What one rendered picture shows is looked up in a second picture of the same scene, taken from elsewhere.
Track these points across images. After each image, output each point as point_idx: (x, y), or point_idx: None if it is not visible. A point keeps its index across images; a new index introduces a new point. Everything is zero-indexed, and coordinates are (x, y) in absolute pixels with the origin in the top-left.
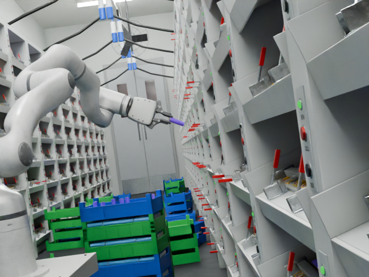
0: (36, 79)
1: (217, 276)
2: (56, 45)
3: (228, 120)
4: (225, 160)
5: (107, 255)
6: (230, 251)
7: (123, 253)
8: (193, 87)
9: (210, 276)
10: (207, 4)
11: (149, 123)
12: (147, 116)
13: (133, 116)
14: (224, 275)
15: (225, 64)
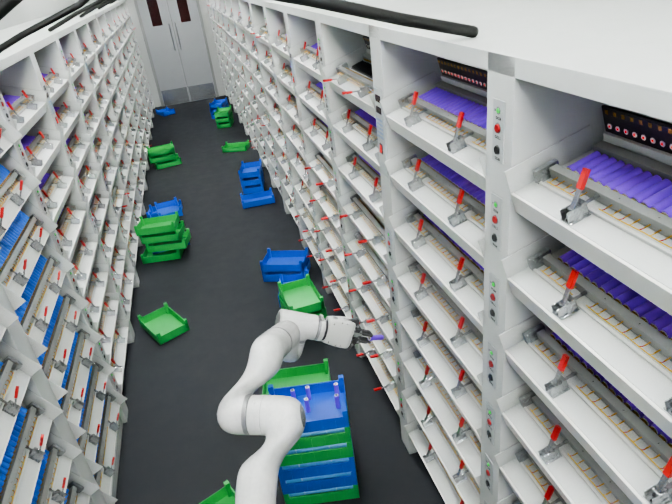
0: (256, 423)
1: (366, 381)
2: (265, 348)
3: None
4: (497, 498)
5: (299, 461)
6: (412, 422)
7: (317, 458)
8: (348, 215)
9: (359, 381)
10: (513, 366)
11: (347, 347)
12: (346, 341)
13: (329, 343)
14: (373, 380)
15: None
